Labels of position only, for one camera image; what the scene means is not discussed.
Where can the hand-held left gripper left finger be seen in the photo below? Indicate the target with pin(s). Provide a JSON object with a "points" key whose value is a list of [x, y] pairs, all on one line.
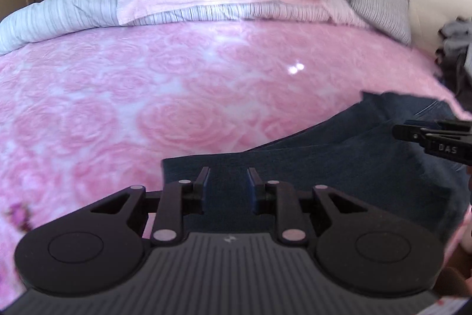
{"points": [[205, 189]]}

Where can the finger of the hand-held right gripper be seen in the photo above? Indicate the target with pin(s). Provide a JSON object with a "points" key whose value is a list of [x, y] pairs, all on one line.
{"points": [[446, 124], [407, 133]]}

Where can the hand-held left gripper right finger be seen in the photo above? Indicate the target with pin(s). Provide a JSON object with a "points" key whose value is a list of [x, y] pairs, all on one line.
{"points": [[252, 189]]}

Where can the dark blue denim pants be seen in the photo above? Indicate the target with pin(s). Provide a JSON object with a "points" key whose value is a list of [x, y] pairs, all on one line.
{"points": [[350, 167]]}

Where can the pile of grey clothes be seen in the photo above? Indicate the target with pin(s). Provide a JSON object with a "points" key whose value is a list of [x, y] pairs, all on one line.
{"points": [[455, 42]]}

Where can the pink rose-pattern blanket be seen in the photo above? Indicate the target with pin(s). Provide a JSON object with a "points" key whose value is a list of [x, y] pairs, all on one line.
{"points": [[129, 97]]}

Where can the grey striped pillow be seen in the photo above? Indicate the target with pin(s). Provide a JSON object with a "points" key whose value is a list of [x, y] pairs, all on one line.
{"points": [[379, 5]]}

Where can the grey striped duvet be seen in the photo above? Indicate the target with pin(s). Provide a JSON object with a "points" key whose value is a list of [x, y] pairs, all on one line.
{"points": [[66, 12]]}

